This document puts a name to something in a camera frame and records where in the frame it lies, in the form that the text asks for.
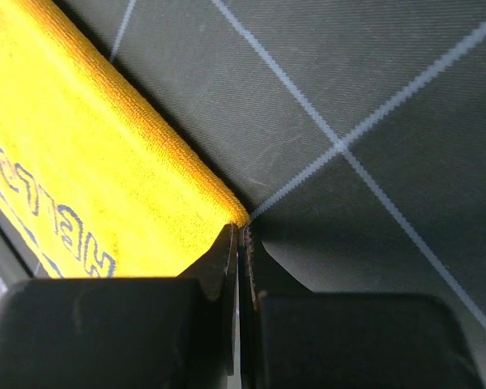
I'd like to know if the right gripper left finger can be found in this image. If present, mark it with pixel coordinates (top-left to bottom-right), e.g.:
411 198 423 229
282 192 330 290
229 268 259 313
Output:
0 224 238 388

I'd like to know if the blue yellow patterned towel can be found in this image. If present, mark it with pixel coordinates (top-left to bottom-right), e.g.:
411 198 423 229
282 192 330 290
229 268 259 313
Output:
0 1 249 278

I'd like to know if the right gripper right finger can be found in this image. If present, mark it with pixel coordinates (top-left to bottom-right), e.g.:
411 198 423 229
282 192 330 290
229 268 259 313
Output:
238 226 482 388

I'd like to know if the black grid mat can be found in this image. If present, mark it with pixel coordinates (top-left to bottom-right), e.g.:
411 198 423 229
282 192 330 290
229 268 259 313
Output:
0 0 486 337

